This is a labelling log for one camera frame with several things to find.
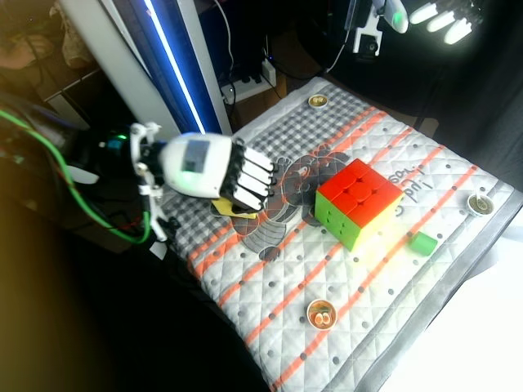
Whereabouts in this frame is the grey bear print quilt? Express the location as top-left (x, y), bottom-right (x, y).
top-left (161, 75), bottom-right (523, 392)

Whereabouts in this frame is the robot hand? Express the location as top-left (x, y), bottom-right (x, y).
top-left (383, 0), bottom-right (485, 47)
top-left (160, 132), bottom-right (279, 214)

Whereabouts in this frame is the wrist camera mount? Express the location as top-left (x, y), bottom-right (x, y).
top-left (129, 121), bottom-right (173, 262)
top-left (351, 0), bottom-right (387, 57)

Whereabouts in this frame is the Rubik's cube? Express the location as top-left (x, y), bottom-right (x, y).
top-left (314, 158), bottom-right (405, 252)

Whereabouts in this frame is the green cable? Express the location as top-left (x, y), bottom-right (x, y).
top-left (0, 108), bottom-right (153, 245)

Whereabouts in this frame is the white post with blue light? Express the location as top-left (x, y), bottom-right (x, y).
top-left (60, 0), bottom-right (234, 138)

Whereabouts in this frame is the yellow block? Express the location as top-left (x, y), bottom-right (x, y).
top-left (210, 198), bottom-right (259, 221)

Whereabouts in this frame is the toy bowl with eggs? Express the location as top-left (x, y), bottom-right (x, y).
top-left (306, 298), bottom-right (338, 331)

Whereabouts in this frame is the toy bowl of noodles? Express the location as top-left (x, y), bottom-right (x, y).
top-left (467, 193), bottom-right (494, 217)

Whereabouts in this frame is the white power strip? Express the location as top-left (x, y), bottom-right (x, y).
top-left (220, 60), bottom-right (279, 105)

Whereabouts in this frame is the white cable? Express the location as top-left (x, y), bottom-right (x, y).
top-left (324, 22), bottom-right (355, 74)

